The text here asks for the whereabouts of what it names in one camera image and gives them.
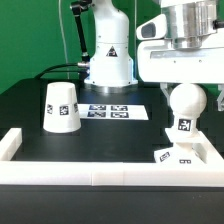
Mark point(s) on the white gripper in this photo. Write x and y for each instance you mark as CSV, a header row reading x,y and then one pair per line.
x,y
159,62

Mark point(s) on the white lamp bulb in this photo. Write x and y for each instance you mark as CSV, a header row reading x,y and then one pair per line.
x,y
187,102

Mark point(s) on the white lamp base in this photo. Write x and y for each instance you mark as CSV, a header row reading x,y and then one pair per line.
x,y
181,152

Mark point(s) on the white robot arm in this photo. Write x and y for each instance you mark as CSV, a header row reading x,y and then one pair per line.
x,y
183,44

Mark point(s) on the white lamp shade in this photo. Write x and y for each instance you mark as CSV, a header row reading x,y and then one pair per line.
x,y
61,113

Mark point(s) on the white marker sheet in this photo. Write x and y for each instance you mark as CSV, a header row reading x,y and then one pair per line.
x,y
115,112

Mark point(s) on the white U-shaped fence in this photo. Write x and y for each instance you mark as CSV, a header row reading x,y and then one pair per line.
x,y
209,174

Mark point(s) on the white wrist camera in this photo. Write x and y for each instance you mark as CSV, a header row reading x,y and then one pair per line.
x,y
153,29

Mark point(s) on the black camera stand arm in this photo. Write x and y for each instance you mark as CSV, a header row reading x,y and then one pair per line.
x,y
77,8

